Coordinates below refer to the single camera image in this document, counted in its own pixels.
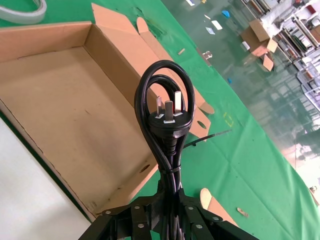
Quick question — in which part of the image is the clear tape roll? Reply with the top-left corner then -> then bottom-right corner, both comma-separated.
0,0 -> 48,25

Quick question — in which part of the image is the small open cardboard carton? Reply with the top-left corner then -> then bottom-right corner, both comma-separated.
259,51 -> 275,73

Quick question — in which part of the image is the short wooden chip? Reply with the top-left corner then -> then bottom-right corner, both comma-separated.
236,206 -> 250,218

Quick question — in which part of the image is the metal shelving rack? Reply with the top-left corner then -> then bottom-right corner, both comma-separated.
239,0 -> 320,66

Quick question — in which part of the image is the black power cord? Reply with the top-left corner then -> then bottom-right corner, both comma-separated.
133,59 -> 196,240

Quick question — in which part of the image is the cardboard box holding cords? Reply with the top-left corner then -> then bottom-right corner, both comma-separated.
199,187 -> 240,228

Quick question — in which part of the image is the metal binder clip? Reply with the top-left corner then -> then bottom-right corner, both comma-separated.
201,51 -> 213,66
309,186 -> 320,200

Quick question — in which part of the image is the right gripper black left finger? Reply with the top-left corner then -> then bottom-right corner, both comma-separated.
81,194 -> 162,240

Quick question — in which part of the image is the green cloth table cover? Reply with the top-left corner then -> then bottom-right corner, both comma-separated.
0,0 -> 320,240

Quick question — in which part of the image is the large open cardboard carton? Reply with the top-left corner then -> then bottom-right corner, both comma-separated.
240,19 -> 279,58

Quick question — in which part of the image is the white metal cart frame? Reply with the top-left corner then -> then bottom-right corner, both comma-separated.
296,56 -> 320,113

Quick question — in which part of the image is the empty open cardboard box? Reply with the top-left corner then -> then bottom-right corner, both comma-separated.
0,2 -> 215,222

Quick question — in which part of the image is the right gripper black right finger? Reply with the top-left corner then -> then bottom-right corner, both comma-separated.
178,189 -> 261,240

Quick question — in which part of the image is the black zip tie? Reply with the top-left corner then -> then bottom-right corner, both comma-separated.
182,129 -> 233,149

